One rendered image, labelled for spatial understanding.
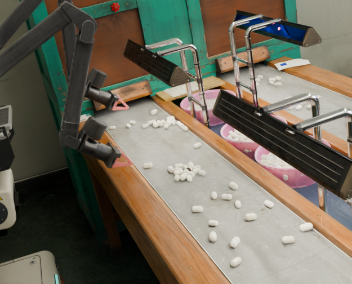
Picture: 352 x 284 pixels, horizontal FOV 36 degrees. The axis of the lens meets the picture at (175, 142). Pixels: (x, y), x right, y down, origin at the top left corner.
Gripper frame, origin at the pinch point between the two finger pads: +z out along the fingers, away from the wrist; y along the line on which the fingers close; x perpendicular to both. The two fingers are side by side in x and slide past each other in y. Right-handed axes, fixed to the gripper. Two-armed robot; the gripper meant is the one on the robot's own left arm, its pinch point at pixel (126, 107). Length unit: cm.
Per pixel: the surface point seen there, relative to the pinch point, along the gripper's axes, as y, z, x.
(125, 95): 27.7, 7.5, -1.4
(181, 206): -74, 3, 13
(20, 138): 130, -7, 65
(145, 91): 27.3, 15.8, -7.2
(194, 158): -44.4, 16.5, 1.7
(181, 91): 22.9, 31.3, -15.3
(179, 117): -6.6, 22.5, -6.2
